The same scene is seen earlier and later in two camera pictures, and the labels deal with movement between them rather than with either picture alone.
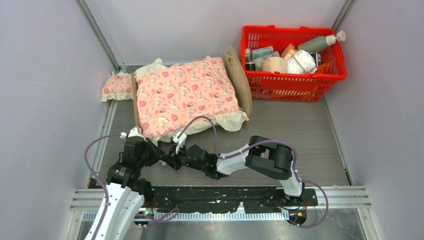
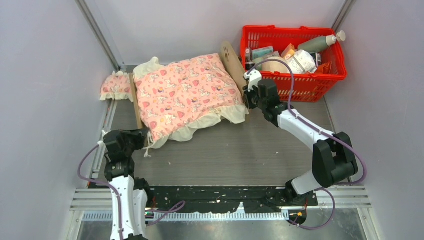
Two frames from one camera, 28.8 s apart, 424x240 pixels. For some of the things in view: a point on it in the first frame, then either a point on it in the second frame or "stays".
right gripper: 172,158 → 248,96
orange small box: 289,52 stays
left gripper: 157,153 → 138,135
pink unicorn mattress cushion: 168,97 stays
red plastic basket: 313,87 stays
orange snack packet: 324,68 stays
